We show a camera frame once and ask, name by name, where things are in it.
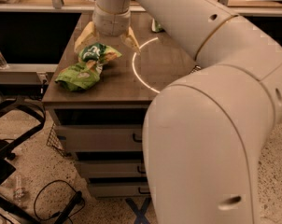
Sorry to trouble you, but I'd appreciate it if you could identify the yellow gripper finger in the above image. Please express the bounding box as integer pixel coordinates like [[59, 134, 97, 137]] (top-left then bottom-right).
[[74, 21, 98, 52], [120, 27, 140, 52]]

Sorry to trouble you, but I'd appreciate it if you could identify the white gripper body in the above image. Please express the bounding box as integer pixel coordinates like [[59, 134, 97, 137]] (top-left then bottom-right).
[[92, 5, 131, 36]]

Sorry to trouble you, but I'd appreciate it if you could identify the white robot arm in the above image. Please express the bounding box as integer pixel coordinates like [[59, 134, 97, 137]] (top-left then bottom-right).
[[93, 0, 282, 224]]

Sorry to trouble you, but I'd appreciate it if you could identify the green chip bag back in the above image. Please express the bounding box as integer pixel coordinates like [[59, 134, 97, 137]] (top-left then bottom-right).
[[151, 20, 163, 33]]

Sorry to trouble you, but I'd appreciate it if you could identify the green rice chip bag front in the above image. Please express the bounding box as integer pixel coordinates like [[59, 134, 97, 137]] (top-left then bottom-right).
[[55, 42, 121, 91]]

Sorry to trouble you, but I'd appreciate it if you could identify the black candy bar wrapper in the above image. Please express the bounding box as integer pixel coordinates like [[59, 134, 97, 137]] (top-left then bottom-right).
[[190, 65, 202, 74]]

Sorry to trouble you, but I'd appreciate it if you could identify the top grey drawer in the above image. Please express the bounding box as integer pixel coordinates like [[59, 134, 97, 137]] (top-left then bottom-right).
[[55, 125, 142, 152]]

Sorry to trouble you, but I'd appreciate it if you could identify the grey drawer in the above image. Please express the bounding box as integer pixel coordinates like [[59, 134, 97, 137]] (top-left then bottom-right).
[[75, 160, 146, 178], [87, 182, 150, 198], [55, 125, 142, 152]]

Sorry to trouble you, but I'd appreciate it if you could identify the middle grey drawer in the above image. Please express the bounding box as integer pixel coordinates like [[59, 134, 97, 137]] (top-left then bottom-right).
[[75, 160, 146, 178]]

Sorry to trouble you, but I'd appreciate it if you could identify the bottom grey drawer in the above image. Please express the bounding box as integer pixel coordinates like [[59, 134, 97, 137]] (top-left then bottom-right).
[[87, 182, 150, 198]]

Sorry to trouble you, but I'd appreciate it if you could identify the black office chair base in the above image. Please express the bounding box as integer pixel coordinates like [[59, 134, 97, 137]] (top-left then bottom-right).
[[0, 98, 46, 224]]

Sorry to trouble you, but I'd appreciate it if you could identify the wire mesh basket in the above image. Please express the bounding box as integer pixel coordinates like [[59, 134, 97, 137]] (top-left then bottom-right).
[[46, 125, 70, 157]]

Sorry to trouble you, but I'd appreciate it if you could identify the black floor cable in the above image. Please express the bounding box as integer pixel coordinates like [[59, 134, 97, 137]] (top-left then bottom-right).
[[33, 179, 86, 224]]

